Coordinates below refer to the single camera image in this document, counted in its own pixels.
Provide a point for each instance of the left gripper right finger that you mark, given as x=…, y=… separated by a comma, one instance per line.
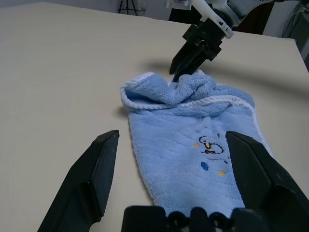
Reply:
x=263, y=178

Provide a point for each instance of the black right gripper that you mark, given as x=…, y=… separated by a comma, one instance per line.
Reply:
x=205, y=36

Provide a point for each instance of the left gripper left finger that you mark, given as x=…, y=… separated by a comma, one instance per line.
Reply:
x=82, y=183

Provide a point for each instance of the light blue embroidered towel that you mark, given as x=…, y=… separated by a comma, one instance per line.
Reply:
x=169, y=145

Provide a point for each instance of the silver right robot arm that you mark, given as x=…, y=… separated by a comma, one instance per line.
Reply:
x=241, y=7

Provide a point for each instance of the black tripod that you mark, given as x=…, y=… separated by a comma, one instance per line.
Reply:
x=128, y=6

